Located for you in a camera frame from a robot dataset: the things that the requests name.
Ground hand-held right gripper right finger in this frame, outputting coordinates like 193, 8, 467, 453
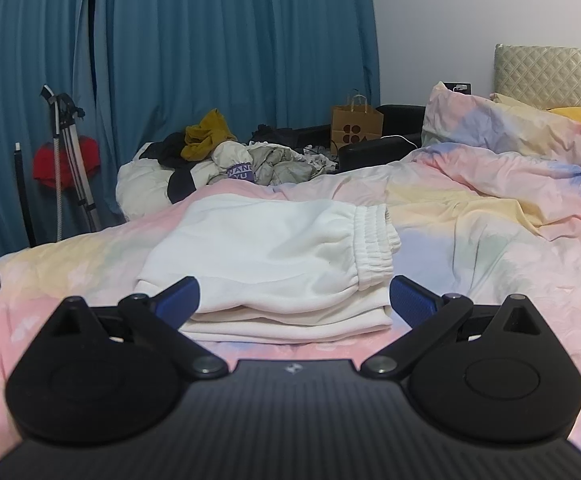
361, 275, 545, 380

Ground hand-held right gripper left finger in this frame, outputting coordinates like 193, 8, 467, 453
45, 276, 230, 380

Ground white pants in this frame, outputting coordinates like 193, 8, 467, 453
134, 195, 402, 345

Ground pile of clothes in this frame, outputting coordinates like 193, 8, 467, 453
116, 142, 221, 221

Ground dark clothes pile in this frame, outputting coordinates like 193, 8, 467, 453
249, 122, 336, 153

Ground pastel duvet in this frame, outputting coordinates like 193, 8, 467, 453
0, 147, 581, 466

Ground red garment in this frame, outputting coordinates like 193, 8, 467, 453
33, 135, 101, 188

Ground black garment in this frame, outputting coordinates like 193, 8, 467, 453
145, 131, 196, 204

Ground black leather chair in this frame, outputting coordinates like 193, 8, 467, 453
337, 104, 428, 175

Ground cream garment with purple band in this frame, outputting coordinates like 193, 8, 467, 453
208, 141, 256, 186

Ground mustard yellow garment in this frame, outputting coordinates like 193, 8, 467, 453
180, 108, 238, 161

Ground grey garment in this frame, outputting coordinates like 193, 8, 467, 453
248, 142, 331, 187

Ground brown paper bag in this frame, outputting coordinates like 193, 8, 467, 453
330, 89, 385, 157

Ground garment steamer stand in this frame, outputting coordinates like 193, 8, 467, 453
39, 85, 102, 241

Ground pastel pillow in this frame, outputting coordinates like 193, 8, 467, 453
421, 81, 581, 161

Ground blue curtain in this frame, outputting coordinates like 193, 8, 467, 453
0, 0, 96, 261
90, 0, 382, 226

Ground quilted cream headboard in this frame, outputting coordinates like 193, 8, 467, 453
493, 44, 581, 109

